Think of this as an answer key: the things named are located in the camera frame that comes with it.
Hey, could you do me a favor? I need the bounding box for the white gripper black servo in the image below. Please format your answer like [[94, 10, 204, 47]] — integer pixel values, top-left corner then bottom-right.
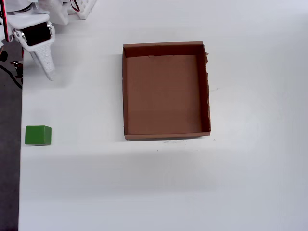
[[7, 14, 57, 82]]

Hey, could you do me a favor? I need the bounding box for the green cube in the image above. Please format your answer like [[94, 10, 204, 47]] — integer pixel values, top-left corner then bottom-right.
[[25, 125, 53, 146]]

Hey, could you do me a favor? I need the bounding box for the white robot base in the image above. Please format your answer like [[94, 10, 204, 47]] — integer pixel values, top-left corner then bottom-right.
[[68, 0, 98, 20]]

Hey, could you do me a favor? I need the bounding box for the brown cardboard box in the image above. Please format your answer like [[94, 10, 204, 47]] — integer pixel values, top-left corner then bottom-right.
[[122, 41, 212, 141]]

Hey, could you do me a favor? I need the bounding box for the black camera cable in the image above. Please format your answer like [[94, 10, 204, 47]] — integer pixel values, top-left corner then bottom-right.
[[0, 64, 24, 90]]

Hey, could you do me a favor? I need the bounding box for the red black gripper servo cable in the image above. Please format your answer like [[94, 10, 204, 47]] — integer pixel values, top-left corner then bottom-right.
[[1, 0, 13, 43]]

